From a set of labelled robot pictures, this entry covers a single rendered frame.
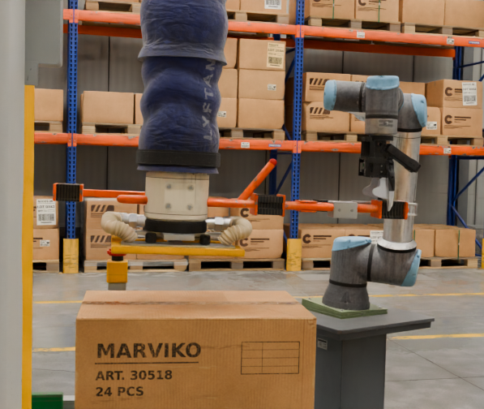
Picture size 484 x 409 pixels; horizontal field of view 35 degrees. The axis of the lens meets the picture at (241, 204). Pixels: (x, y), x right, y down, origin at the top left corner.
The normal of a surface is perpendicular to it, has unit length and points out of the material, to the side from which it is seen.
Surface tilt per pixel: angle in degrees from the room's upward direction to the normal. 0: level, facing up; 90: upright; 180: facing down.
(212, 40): 102
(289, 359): 90
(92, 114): 91
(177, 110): 77
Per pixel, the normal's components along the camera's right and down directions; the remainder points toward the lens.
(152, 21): -0.72, 0.16
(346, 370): 0.56, 0.06
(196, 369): 0.14, 0.06
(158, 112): -0.63, -0.24
